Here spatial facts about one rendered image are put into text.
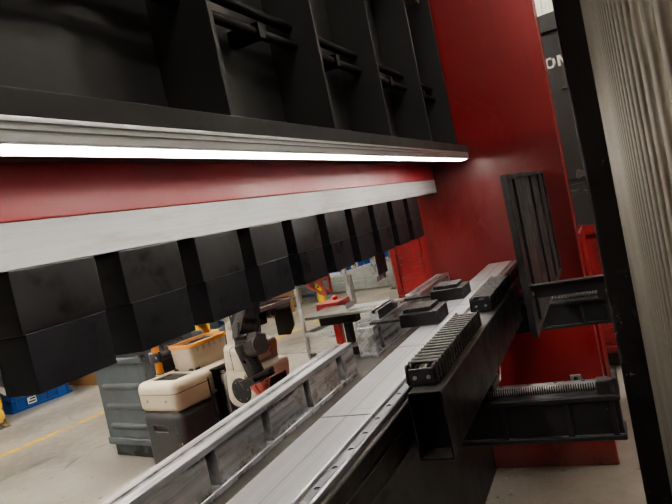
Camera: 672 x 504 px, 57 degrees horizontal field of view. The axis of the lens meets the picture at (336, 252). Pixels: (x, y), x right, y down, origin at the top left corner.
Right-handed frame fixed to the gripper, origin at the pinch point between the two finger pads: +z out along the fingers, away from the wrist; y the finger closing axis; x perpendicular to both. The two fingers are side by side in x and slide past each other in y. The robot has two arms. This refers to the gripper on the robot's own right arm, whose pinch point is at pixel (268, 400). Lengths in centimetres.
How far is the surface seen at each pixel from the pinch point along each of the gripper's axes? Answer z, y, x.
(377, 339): -3.0, 38.3, 9.8
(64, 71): -68, 51, -102
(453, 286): -7, 64, 25
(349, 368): -1.7, 35.6, -14.6
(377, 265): -24, 43, 28
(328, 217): -42, 47, -10
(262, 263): -36, 42, -50
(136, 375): -23, -176, 163
